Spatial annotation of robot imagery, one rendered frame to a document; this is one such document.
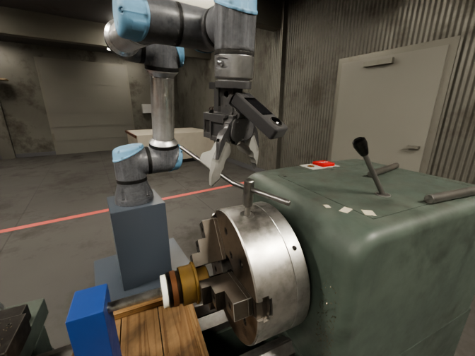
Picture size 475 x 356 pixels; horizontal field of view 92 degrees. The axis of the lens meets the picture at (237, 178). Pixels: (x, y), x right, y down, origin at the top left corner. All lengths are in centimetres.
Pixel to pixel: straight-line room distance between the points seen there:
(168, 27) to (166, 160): 59
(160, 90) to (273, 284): 73
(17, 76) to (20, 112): 103
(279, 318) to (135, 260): 70
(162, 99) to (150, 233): 53
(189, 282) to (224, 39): 48
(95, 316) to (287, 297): 36
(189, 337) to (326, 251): 44
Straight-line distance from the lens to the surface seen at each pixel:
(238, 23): 46
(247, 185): 49
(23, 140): 988
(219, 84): 46
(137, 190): 99
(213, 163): 45
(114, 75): 974
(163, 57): 89
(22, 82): 981
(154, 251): 108
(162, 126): 95
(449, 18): 358
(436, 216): 65
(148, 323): 81
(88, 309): 57
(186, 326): 78
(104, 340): 59
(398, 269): 60
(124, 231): 100
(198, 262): 58
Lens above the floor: 147
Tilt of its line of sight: 17 degrees down
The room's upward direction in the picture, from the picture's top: straight up
